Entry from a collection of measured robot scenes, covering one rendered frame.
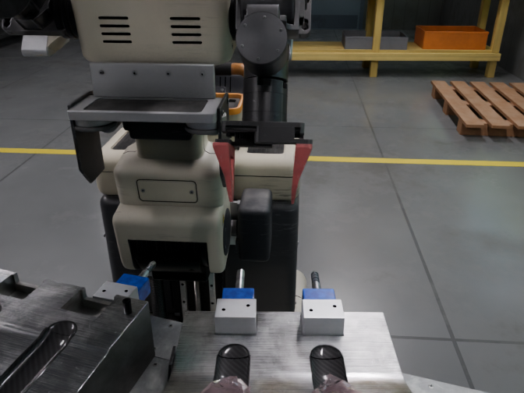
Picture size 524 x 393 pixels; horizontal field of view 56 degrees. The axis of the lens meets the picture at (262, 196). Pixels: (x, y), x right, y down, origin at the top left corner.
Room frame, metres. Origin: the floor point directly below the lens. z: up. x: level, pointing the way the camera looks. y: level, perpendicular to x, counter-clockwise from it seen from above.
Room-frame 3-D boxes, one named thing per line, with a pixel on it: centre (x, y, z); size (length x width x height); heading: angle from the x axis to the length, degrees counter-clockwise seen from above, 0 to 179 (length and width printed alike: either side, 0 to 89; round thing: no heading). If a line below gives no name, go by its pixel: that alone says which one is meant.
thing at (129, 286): (0.60, 0.19, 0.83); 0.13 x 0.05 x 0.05; 164
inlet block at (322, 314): (0.53, -0.08, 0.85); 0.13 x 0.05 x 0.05; 179
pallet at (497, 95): (4.10, -2.00, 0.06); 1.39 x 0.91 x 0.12; 176
